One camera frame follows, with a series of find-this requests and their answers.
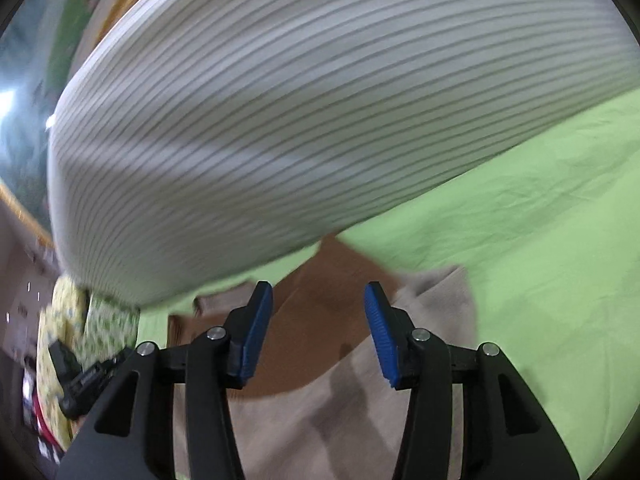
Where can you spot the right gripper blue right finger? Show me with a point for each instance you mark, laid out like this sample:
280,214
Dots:
414,359

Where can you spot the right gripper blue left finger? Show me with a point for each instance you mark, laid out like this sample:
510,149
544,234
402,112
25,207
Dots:
223,357

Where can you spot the beige knit sweater brown trim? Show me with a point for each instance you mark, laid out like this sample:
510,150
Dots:
320,369

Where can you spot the yellow patterned pillow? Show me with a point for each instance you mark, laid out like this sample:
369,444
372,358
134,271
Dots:
93,327

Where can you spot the light green bed sheet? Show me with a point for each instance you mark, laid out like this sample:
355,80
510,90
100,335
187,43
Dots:
546,239

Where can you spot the grey striped duvet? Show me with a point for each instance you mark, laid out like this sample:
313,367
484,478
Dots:
201,138

